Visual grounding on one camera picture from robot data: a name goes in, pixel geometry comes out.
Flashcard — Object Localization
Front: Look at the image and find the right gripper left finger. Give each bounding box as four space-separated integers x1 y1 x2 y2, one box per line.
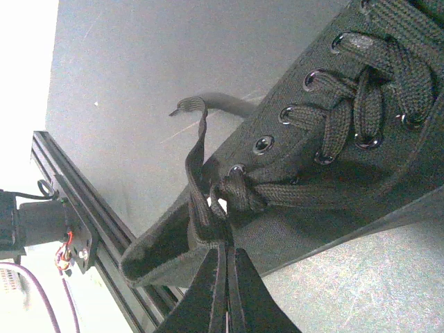
155 245 227 333

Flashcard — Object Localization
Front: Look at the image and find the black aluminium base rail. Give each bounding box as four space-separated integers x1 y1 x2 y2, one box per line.
31 131 182 332

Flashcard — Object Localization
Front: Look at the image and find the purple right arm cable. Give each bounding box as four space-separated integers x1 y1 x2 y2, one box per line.
0 262 83 333

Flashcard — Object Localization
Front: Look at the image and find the black canvas sneaker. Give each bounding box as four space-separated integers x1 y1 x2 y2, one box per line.
120 1 443 287

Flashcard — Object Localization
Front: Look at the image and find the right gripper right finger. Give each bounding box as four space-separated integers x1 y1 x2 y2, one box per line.
227 248 300 332

